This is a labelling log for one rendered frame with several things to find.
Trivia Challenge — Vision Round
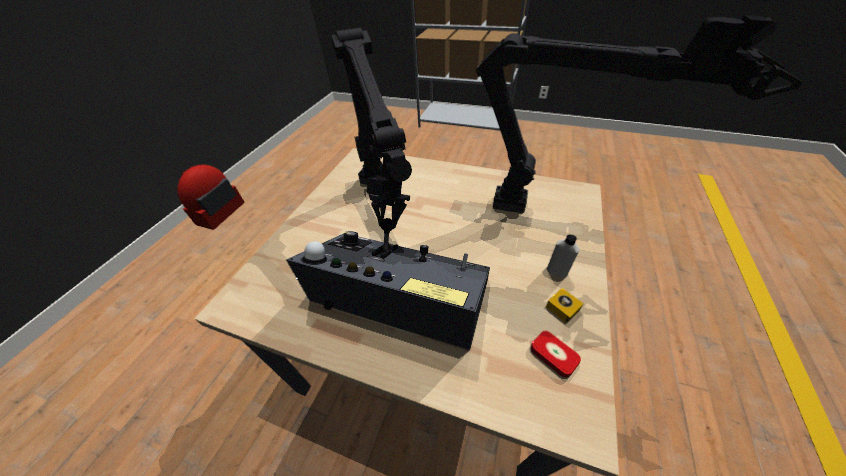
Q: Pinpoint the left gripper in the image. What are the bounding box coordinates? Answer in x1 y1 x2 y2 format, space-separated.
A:
708 48 803 100

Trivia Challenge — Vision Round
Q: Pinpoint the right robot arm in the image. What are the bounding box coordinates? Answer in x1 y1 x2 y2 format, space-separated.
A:
331 28 412 203

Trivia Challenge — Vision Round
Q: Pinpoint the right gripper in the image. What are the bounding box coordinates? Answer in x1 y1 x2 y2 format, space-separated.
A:
371 194 410 229

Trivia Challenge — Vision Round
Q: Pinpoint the red mint tin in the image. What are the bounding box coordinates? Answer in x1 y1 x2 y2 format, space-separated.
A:
531 331 581 378

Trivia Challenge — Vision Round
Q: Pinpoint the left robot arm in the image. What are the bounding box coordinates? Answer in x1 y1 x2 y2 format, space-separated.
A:
476 15 778 206

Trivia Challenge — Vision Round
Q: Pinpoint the dark grey bottle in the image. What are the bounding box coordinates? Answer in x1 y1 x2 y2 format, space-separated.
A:
547 234 580 278

